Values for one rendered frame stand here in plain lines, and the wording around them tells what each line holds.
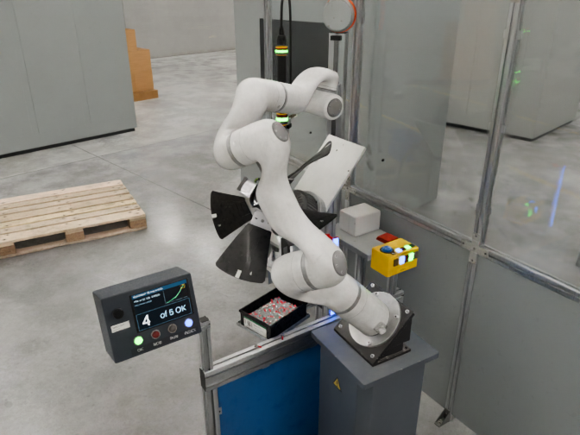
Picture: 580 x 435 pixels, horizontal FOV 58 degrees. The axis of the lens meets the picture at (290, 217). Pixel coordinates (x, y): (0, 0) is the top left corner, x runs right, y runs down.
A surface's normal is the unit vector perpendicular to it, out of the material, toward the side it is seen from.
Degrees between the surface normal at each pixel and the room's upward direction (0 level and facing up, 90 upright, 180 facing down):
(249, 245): 51
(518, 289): 90
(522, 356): 90
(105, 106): 90
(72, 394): 0
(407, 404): 90
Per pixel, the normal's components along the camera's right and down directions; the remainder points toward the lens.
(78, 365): 0.00, -0.91
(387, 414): 0.49, 0.36
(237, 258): -0.15, -0.26
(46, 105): 0.70, 0.29
